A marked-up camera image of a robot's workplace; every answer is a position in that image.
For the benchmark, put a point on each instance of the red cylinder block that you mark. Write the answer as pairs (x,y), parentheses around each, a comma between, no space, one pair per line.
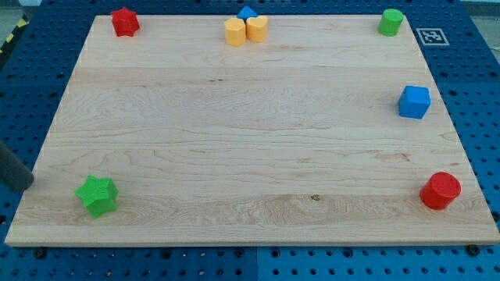
(440,191)

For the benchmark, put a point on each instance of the wooden board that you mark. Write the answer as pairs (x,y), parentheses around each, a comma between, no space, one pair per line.
(293,141)

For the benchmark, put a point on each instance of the green cylinder block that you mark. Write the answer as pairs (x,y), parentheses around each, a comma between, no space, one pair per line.
(390,22)

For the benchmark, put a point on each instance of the blue cube block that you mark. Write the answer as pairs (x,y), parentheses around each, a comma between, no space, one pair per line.
(414,102)

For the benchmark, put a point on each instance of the yellow hexagon block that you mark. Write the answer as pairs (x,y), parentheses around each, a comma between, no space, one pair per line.
(235,31)

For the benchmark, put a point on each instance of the yellow heart block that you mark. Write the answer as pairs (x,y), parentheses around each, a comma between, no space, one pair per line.
(257,28)

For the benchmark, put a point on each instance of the white fiducial marker tag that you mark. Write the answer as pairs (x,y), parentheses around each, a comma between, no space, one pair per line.
(430,36)

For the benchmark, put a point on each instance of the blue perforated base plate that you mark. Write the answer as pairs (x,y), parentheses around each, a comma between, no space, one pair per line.
(466,72)

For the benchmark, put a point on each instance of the blue triangle block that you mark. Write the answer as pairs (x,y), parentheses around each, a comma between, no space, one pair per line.
(246,12)

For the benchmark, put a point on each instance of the green star block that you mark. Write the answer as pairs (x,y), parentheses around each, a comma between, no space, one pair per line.
(98,195)

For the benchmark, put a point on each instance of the red star block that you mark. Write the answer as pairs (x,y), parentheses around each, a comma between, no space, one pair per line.
(125,22)

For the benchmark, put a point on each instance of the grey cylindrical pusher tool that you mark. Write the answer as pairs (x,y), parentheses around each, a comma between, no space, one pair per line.
(14,174)

